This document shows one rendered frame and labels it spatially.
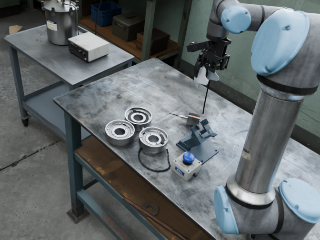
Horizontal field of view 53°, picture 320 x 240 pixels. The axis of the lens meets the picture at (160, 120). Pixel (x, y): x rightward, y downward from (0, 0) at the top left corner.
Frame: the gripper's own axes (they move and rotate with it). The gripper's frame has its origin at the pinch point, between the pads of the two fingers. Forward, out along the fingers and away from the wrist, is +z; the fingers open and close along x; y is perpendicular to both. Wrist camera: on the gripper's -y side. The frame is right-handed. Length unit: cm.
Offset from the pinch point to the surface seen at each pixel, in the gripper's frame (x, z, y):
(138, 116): -18.2, 15.9, -11.8
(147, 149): -27.0, 17.0, 4.4
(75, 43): -4, 17, -85
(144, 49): 79, 51, -120
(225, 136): 4.3, 17.9, 14.5
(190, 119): -2.9, 14.8, 1.4
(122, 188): -29, 44, -4
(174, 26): 129, 45, -138
